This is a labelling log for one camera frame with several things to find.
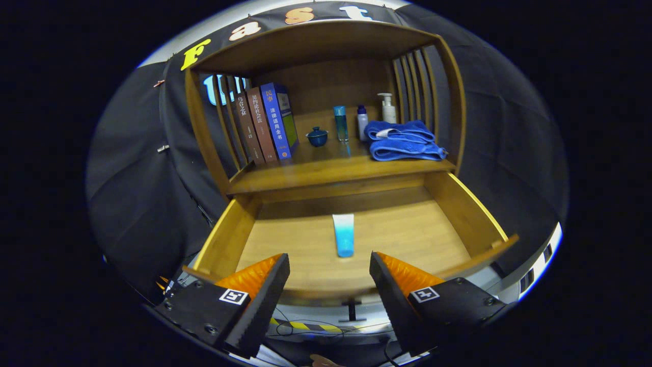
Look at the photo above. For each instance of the reddish brown book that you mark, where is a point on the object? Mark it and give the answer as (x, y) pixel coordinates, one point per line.
(261, 125)

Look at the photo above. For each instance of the blue book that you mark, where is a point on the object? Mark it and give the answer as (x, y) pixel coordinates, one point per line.
(275, 120)

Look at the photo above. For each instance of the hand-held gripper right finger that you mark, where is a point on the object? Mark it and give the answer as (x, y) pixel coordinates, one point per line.
(392, 298)

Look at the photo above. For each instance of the dark brown book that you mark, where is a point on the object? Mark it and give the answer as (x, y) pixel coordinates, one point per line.
(248, 130)

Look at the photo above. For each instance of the yellow black striped tape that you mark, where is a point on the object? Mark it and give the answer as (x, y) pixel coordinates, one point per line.
(305, 325)

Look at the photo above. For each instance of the wooden countertop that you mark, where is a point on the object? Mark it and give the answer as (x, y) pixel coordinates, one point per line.
(326, 167)

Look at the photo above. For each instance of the white bottle with blue cap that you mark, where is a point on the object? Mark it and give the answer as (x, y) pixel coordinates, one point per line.
(362, 125)

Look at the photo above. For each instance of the wooden cabinet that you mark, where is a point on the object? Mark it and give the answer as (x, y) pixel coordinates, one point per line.
(331, 76)

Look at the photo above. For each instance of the wooden drawer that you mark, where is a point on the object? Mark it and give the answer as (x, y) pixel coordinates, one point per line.
(407, 232)

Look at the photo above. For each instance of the white pump bottle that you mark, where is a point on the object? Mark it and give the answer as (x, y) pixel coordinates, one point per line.
(388, 111)

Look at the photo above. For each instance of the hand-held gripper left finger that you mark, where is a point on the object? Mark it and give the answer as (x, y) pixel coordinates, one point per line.
(265, 298)

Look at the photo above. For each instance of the blue cosmetic tube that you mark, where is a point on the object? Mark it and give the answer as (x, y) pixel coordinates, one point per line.
(344, 237)

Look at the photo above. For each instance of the blue lidded teacup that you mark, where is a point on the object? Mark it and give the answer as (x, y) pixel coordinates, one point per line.
(317, 137)

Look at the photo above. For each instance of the teal glass bottle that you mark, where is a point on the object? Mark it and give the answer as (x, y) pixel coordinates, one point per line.
(341, 125)

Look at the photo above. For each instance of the blue folded towel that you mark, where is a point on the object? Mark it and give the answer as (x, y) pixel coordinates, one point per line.
(407, 148)

